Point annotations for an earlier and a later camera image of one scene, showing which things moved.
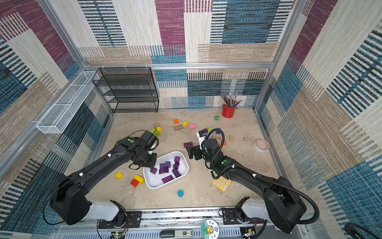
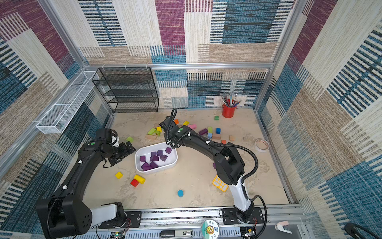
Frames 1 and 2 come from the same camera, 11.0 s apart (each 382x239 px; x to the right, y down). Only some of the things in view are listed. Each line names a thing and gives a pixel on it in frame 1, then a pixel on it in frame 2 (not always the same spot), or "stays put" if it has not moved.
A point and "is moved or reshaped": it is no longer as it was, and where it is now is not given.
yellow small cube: (119, 175) stays put
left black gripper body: (148, 160) → (122, 151)
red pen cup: (228, 112) stays put
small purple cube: (153, 170) is moved or reshaped
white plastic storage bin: (155, 181) is moved or reshaped
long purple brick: (167, 179) is moved or reshaped
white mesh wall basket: (56, 120) stays put
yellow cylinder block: (140, 179) stays put
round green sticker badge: (210, 229) stays put
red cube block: (134, 182) stays put
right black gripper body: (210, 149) → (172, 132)
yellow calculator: (222, 183) stays put
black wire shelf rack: (128, 88) stays put
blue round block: (180, 193) stays put
